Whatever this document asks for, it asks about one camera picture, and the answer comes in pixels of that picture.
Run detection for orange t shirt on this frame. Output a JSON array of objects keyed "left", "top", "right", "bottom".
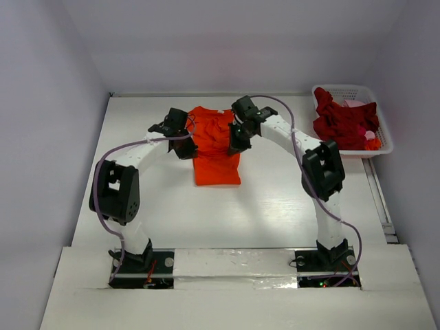
[{"left": 187, "top": 106, "right": 241, "bottom": 186}]

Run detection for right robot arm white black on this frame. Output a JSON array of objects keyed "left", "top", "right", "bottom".
[{"left": 228, "top": 96, "right": 348, "bottom": 270}]

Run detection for dark red t shirt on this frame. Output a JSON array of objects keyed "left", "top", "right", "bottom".
[{"left": 313, "top": 87, "right": 380, "bottom": 151}]

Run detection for white plastic basket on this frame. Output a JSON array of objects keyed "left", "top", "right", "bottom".
[{"left": 312, "top": 84, "right": 393, "bottom": 158}]

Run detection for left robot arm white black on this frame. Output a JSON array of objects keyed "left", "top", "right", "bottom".
[{"left": 89, "top": 108, "right": 197, "bottom": 272}]

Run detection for pink garment in basket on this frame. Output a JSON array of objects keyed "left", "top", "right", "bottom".
[{"left": 342, "top": 100, "right": 364, "bottom": 108}]

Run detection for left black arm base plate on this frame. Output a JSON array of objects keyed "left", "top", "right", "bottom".
[{"left": 109, "top": 249, "right": 175, "bottom": 289}]

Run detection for small orange garment in basket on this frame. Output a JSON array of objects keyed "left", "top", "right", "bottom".
[{"left": 364, "top": 137, "right": 382, "bottom": 151}]

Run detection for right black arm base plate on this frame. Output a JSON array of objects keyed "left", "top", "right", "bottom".
[{"left": 289, "top": 248, "right": 361, "bottom": 289}]

